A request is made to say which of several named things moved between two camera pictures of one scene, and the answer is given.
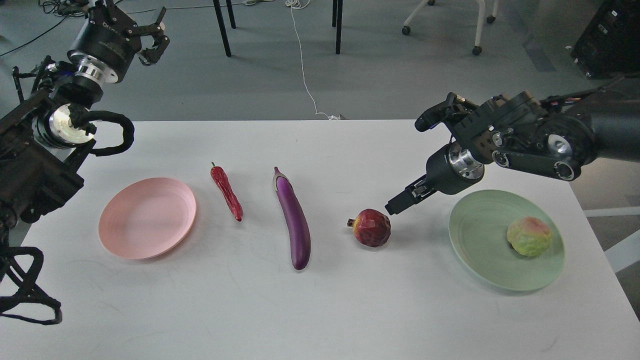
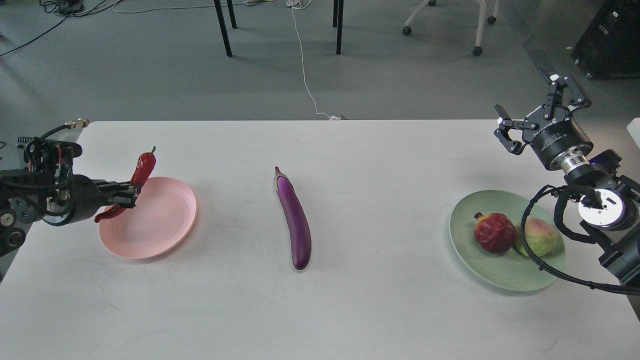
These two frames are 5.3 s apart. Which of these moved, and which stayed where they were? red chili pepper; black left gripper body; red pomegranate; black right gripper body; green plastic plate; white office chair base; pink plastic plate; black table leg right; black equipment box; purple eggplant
Moved: black right gripper body; red chili pepper; red pomegranate; black left gripper body
Stayed: black table leg right; pink plastic plate; green plastic plate; white office chair base; purple eggplant; black equipment box
